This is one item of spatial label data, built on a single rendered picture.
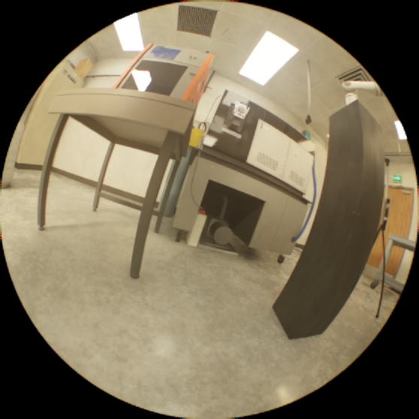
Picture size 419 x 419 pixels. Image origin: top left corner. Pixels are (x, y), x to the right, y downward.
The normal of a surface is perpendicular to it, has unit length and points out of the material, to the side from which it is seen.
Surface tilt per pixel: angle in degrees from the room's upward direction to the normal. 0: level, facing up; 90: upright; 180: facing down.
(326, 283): 90
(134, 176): 90
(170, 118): 90
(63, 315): 0
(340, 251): 90
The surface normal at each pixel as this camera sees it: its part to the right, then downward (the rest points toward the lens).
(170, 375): 0.32, -0.94
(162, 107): 0.18, 0.15
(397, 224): -0.93, -0.29
